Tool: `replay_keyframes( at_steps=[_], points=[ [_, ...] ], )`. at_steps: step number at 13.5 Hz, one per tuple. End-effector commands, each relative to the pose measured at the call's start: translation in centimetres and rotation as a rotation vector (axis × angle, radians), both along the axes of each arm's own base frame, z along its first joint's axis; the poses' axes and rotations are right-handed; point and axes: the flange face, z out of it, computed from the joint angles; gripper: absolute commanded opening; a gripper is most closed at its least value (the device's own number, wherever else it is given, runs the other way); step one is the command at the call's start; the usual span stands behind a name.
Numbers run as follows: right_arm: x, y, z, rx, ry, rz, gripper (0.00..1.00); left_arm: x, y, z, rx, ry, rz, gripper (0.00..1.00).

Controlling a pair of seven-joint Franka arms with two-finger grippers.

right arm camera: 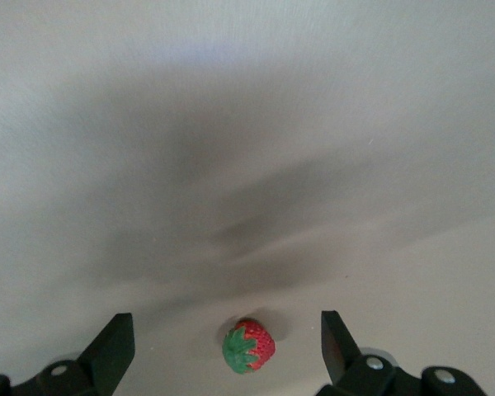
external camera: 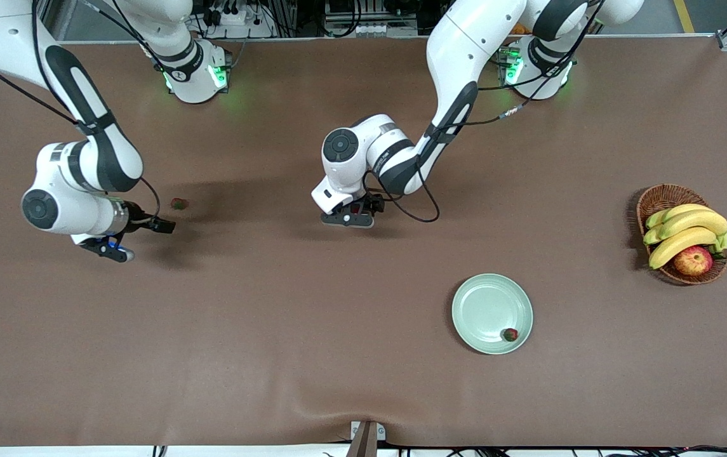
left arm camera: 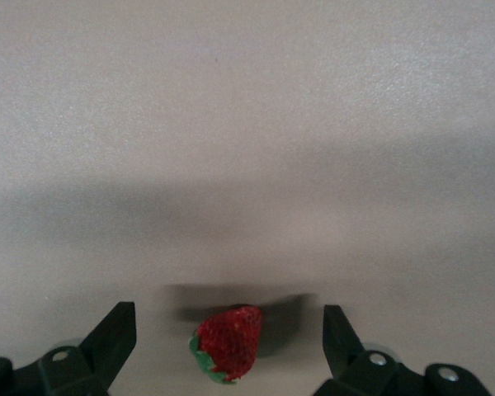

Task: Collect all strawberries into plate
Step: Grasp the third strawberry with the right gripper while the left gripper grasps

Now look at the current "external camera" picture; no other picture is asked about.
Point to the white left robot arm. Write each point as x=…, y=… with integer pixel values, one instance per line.
x=458, y=44

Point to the red yellow apple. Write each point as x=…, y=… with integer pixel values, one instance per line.
x=693, y=261

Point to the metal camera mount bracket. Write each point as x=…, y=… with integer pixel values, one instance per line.
x=366, y=441

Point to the brown table cover cloth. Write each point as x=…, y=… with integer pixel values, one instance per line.
x=274, y=381

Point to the pale green round plate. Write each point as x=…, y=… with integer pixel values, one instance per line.
x=487, y=308

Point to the brown wicker basket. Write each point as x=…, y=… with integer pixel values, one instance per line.
x=661, y=197

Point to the red strawberry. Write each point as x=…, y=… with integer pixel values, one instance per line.
x=510, y=334
x=178, y=204

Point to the white power strip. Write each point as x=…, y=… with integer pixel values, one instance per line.
x=246, y=19

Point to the small greenish yellow banana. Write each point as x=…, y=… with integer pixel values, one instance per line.
x=651, y=237

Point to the white terminal strip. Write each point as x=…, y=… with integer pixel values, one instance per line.
x=373, y=29

